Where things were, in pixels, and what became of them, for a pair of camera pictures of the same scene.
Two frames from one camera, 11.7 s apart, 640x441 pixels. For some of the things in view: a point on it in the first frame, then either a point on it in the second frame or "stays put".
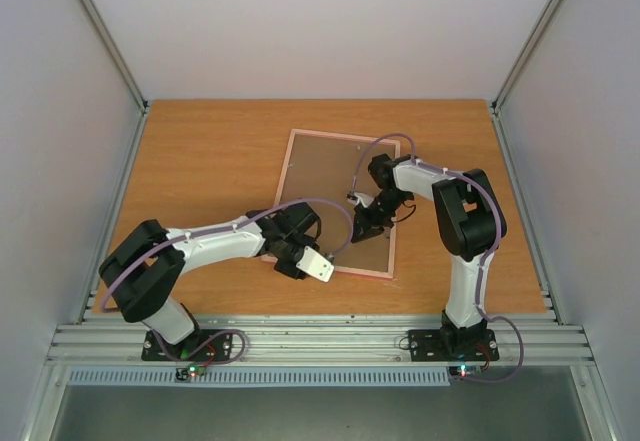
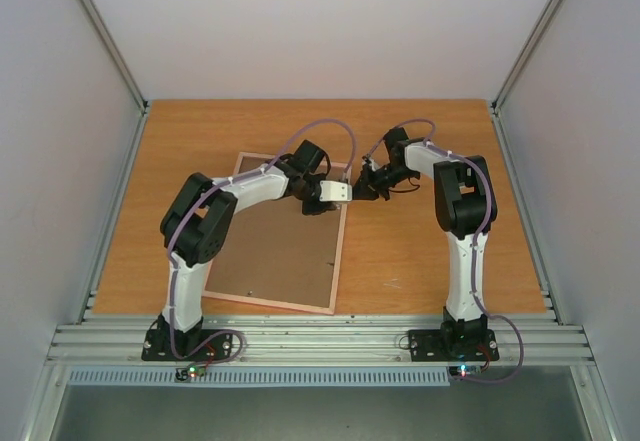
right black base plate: (427, 345) stays put
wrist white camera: (315, 263) -> (335, 191)
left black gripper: (280, 267) -> (309, 209)
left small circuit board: (196, 370) stays put
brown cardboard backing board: (324, 167) -> (274, 252)
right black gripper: (370, 218) -> (375, 181)
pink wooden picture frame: (397, 143) -> (286, 305)
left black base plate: (202, 345) stays put
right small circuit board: (461, 371) stays put
